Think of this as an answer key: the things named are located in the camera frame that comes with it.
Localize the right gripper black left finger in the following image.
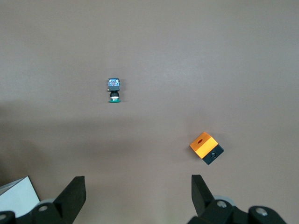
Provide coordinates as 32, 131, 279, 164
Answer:
32, 175, 87, 224

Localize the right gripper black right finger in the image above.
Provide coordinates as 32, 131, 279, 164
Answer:
188, 174, 237, 224

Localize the white drawer cabinet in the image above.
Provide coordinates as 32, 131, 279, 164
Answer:
0, 176, 41, 218

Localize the orange and black button box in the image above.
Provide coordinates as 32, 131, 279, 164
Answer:
189, 132, 225, 166

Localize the green push button switch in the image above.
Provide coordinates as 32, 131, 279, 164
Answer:
106, 77, 124, 104

